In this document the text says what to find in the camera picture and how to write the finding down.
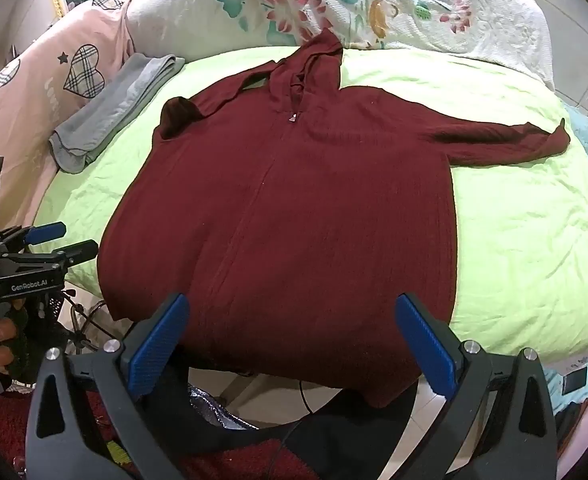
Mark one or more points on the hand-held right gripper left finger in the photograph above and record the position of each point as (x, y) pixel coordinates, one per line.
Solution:
(157, 347)

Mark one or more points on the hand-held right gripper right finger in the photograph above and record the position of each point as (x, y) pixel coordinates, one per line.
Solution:
(426, 345)

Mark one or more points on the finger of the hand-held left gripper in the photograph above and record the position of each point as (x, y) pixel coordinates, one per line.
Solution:
(46, 232)
(76, 251)

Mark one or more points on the maroon hooded sweater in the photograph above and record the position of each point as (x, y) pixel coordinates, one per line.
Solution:
(284, 220)

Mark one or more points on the person's left hand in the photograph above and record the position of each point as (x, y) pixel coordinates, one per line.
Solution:
(2, 329)

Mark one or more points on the black cloth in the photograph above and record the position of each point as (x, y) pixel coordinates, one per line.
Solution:
(354, 425)

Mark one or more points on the red carpet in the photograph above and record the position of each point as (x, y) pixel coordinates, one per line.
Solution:
(208, 460)

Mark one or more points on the light green bed sheet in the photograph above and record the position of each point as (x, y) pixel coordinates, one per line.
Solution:
(514, 240)

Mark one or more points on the grey folded cloth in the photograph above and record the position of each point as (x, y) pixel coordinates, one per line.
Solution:
(108, 110)

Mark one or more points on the pink heart print quilt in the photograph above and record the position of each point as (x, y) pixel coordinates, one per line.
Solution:
(38, 95)

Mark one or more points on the white floral quilt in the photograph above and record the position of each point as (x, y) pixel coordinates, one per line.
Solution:
(374, 5)

